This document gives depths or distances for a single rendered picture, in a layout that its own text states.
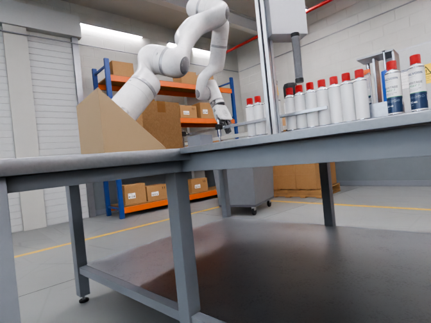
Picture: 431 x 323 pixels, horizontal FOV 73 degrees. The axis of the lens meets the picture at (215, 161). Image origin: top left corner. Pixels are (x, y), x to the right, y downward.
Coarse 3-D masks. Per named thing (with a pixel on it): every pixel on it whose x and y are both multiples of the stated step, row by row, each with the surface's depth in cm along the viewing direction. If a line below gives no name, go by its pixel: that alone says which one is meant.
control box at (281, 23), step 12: (264, 0) 126; (276, 0) 123; (288, 0) 124; (300, 0) 126; (276, 12) 123; (288, 12) 124; (300, 12) 126; (276, 24) 123; (288, 24) 124; (300, 24) 125; (276, 36) 125; (288, 36) 127; (300, 36) 128
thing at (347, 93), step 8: (344, 80) 120; (344, 88) 119; (352, 88) 119; (344, 96) 120; (352, 96) 119; (344, 104) 120; (352, 104) 119; (344, 112) 120; (352, 112) 119; (344, 120) 121; (352, 120) 119
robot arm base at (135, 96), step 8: (128, 80) 114; (136, 80) 112; (128, 88) 110; (136, 88) 111; (144, 88) 112; (120, 96) 108; (128, 96) 109; (136, 96) 110; (144, 96) 112; (152, 96) 116; (120, 104) 107; (128, 104) 108; (136, 104) 110; (144, 104) 114; (128, 112) 108; (136, 112) 111
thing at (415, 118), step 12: (372, 120) 57; (384, 120) 56; (396, 120) 54; (408, 120) 53; (420, 120) 52; (288, 132) 70; (300, 132) 68; (312, 132) 66; (324, 132) 64; (336, 132) 62; (348, 132) 60; (360, 132) 66; (216, 144) 86; (228, 144) 82; (240, 144) 80; (252, 144) 77; (264, 144) 84
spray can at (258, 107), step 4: (256, 96) 149; (256, 100) 149; (260, 100) 150; (256, 104) 148; (260, 104) 148; (256, 108) 149; (260, 108) 148; (256, 112) 149; (260, 112) 148; (256, 116) 149; (260, 116) 148; (256, 124) 149; (260, 124) 148; (264, 124) 149; (256, 128) 150; (260, 128) 148; (264, 128) 149; (256, 132) 150; (260, 132) 148; (264, 132) 149
